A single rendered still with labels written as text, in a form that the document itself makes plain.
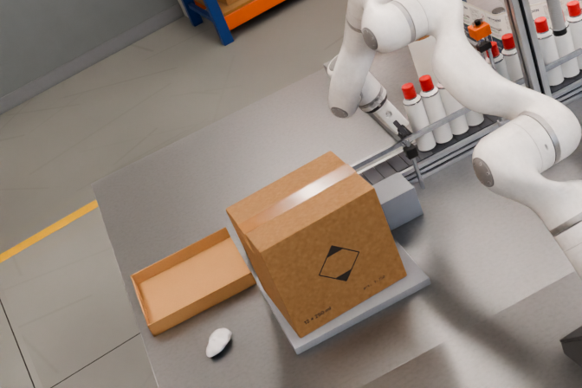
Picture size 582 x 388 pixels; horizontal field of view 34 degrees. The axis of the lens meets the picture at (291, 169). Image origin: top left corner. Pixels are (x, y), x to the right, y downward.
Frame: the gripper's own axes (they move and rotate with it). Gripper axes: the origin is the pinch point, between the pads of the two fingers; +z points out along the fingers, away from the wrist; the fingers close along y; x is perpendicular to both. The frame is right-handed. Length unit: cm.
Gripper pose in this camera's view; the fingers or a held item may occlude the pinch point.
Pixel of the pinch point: (406, 136)
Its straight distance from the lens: 267.5
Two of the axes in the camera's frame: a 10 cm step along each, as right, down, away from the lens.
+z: 6.2, 5.9, 5.1
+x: -7.2, 6.9, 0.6
